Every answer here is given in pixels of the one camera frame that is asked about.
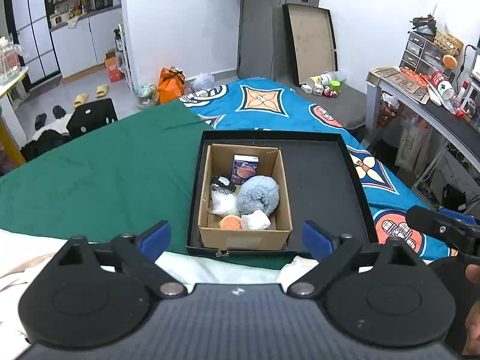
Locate white soft bundle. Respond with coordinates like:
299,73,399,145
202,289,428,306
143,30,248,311
241,210,271,231

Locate burger plush toy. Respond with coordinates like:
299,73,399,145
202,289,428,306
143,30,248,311
219,214,242,230

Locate fluffy grey-blue plush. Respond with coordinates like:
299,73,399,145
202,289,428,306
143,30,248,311
237,175,280,216

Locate clear bag of white stuffing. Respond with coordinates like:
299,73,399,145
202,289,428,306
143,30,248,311
209,189,239,217

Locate brown cardboard box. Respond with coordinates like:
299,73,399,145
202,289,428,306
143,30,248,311
192,144,293,251

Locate black stitched felt pouch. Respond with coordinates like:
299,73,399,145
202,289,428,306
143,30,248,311
211,176,236,194

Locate blue tissue pack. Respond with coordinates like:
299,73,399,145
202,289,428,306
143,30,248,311
231,154,260,185

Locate person right hand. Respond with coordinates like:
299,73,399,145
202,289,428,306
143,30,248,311
462,264,480,356

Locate white bedding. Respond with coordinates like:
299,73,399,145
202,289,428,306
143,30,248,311
1,230,317,359

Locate grey desk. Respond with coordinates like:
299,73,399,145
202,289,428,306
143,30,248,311
365,66,480,162

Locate black shallow tray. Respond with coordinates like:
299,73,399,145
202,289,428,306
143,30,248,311
186,131,377,257

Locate green cloth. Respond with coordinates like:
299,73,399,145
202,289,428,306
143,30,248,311
0,98,286,271

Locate red basket under desk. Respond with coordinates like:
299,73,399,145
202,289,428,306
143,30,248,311
377,91,404,128

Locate grey bench mat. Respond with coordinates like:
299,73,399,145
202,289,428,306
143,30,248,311
294,85,366,130

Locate black stool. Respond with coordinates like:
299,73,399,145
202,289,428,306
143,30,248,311
66,98,118,138

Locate grey drawer organizer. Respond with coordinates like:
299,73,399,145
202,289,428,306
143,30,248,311
400,31,452,78

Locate yellow slipper pair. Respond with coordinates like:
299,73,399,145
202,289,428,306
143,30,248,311
72,84,109,109

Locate small items on bench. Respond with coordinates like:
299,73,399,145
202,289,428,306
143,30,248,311
300,71,347,98

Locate orange bag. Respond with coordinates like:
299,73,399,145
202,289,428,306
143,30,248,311
157,67,185,104

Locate blue patterned blanket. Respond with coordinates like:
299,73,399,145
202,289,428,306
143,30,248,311
180,77,457,261

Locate orange cardboard box on floor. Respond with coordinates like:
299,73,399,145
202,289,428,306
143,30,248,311
105,49,124,83

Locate leaning black tray lid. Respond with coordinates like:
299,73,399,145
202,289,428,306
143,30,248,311
282,3,338,86

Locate white kitchen cabinet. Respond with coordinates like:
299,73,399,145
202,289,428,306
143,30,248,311
50,6,121,78

